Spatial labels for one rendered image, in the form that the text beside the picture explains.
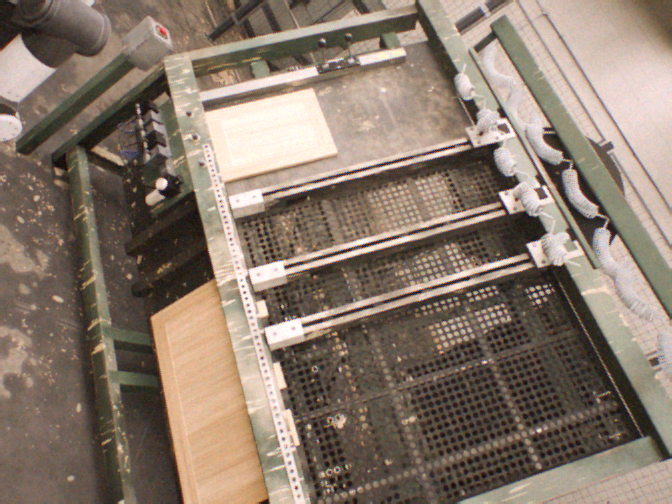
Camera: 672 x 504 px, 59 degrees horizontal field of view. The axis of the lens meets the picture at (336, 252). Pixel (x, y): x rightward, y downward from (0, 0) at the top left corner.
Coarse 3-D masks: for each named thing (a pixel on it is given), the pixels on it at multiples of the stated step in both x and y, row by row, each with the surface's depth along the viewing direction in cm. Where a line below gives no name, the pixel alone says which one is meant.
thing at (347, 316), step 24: (576, 240) 203; (504, 264) 217; (528, 264) 217; (408, 288) 212; (432, 288) 215; (456, 288) 212; (480, 288) 219; (336, 312) 207; (360, 312) 207; (384, 312) 210; (288, 336) 203; (312, 336) 208
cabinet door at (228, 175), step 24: (288, 96) 261; (312, 96) 261; (216, 120) 254; (240, 120) 255; (264, 120) 255; (288, 120) 255; (312, 120) 255; (216, 144) 248; (240, 144) 248; (264, 144) 249; (288, 144) 249; (312, 144) 249; (240, 168) 242; (264, 168) 242
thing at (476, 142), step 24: (480, 120) 232; (504, 120) 244; (456, 144) 243; (480, 144) 238; (360, 168) 237; (384, 168) 237; (408, 168) 240; (264, 192) 231; (288, 192) 231; (312, 192) 234; (240, 216) 233
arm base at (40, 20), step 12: (24, 0) 110; (36, 0) 109; (48, 0) 108; (24, 12) 110; (36, 12) 109; (48, 12) 108; (24, 24) 111; (36, 24) 109; (108, 24) 120; (108, 36) 121; (96, 48) 120
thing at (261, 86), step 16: (400, 48) 272; (368, 64) 268; (384, 64) 272; (256, 80) 262; (272, 80) 262; (288, 80) 262; (304, 80) 265; (320, 80) 268; (208, 96) 258; (224, 96) 258; (240, 96) 261
